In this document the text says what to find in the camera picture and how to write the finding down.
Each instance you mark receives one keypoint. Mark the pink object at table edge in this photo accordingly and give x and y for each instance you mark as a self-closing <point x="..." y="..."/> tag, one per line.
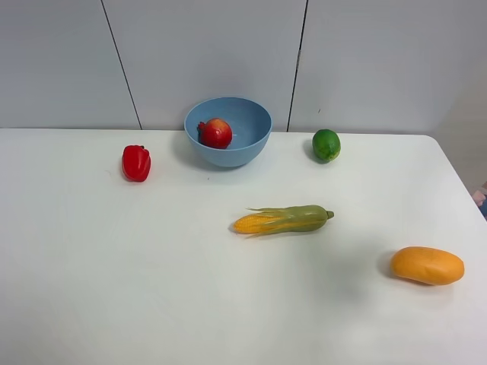
<point x="480" y="198"/>

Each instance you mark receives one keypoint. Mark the orange mango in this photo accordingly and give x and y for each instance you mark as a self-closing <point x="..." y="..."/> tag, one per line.
<point x="427" y="265"/>

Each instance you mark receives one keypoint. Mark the corn cob with husk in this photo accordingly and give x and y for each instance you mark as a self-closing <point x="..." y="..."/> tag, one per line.
<point x="294" y="219"/>

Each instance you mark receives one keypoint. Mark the red bell pepper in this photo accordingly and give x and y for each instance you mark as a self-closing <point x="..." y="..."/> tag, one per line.
<point x="136" y="163"/>

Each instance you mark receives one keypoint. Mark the blue plastic bowl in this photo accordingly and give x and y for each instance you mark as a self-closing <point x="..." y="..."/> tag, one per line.
<point x="251" y="125"/>

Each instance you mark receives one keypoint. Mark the red pomegranate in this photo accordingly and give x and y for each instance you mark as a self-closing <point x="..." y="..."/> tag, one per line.
<point x="215" y="133"/>

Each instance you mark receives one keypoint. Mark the green lime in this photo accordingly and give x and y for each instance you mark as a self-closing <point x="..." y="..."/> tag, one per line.
<point x="326" y="145"/>

